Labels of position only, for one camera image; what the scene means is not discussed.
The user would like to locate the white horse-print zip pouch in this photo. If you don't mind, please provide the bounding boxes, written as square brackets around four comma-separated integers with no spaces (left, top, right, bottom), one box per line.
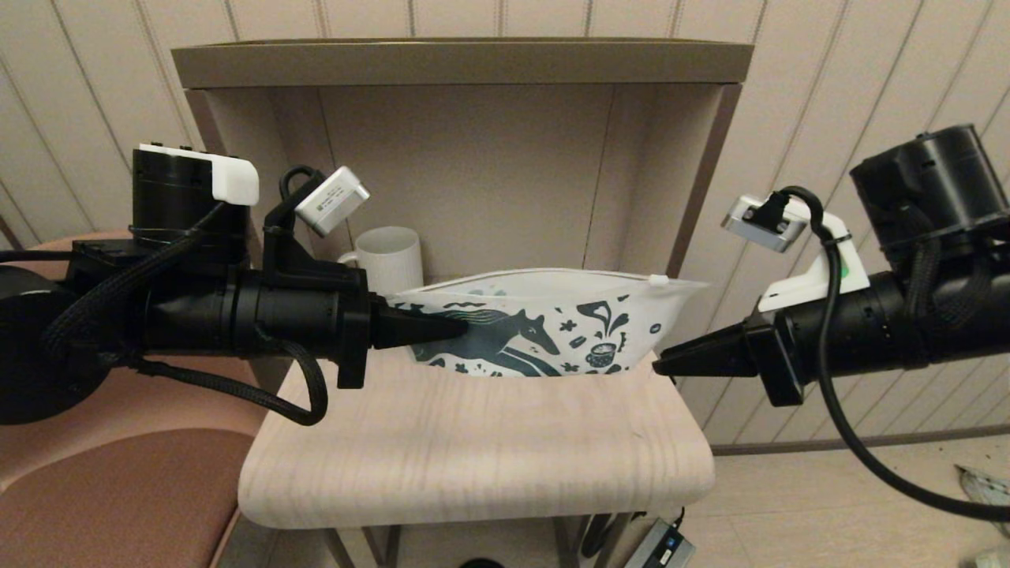
[387,268,709,378]

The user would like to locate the white speckled floor bag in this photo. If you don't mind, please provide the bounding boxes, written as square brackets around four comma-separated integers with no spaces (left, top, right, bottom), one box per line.
[953,464,1010,568]

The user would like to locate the white ribbed mug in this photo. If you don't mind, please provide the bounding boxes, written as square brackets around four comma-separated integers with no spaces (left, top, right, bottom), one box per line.
[338,226,425,297]

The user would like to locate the grey power adapter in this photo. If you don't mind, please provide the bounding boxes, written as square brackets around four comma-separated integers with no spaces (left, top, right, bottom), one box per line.
[623,509,697,568]

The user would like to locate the brown upholstered chair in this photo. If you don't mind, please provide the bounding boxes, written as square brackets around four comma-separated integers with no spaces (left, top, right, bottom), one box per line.
[0,233,273,568]

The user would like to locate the light wood nightstand shelf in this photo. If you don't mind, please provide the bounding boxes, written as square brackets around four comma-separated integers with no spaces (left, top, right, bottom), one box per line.
[170,38,754,568]

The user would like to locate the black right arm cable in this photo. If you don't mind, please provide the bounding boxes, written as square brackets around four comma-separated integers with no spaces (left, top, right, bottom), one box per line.
[777,185,1010,523]

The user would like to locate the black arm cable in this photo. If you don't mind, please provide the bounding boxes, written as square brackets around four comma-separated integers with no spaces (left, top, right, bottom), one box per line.
[777,185,1010,523]
[126,339,328,427]

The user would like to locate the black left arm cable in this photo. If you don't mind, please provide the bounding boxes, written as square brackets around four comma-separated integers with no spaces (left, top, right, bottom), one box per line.
[126,339,328,427]

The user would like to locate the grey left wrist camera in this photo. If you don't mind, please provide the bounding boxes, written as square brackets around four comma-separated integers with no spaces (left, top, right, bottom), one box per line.
[264,164,370,273]

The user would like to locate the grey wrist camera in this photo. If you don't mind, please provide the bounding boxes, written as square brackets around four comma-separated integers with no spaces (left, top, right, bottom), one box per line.
[720,189,870,312]
[264,164,370,273]

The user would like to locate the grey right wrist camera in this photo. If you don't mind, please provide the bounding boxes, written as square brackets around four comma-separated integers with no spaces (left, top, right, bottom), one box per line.
[720,189,870,312]

